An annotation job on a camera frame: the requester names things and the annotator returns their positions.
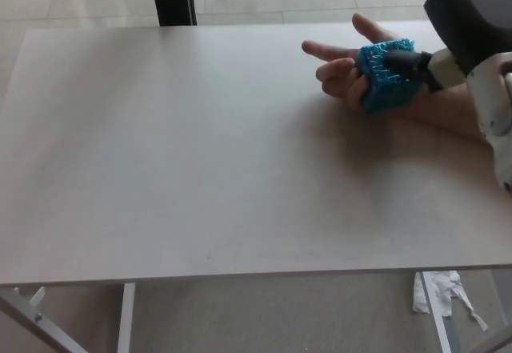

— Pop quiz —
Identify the bare person's hand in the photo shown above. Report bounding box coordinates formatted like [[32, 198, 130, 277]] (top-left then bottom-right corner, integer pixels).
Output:
[[301, 12, 426, 114]]

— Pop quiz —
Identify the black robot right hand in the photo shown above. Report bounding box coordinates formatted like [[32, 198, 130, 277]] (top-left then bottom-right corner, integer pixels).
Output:
[[382, 0, 512, 92]]

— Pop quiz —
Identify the blue plastic-wrapped cube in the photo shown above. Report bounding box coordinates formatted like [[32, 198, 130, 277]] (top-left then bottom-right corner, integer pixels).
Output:
[[356, 37, 426, 115]]

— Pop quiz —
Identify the torn white paper scrap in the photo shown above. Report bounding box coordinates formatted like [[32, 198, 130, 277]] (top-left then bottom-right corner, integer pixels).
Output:
[[412, 271, 490, 333]]

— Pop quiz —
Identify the white slanted table leg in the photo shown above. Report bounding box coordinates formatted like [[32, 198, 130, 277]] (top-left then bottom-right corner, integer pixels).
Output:
[[415, 271, 465, 353]]

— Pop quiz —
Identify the white straight table leg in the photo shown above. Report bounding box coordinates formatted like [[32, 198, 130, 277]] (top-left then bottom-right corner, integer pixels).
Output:
[[116, 283, 137, 353]]

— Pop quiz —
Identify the grey diagonal table brace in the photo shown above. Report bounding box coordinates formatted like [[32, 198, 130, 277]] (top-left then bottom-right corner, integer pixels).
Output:
[[0, 291, 85, 353]]

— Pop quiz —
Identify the white metal hook bracket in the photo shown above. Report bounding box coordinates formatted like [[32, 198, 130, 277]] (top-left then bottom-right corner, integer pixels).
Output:
[[14, 286, 46, 308]]

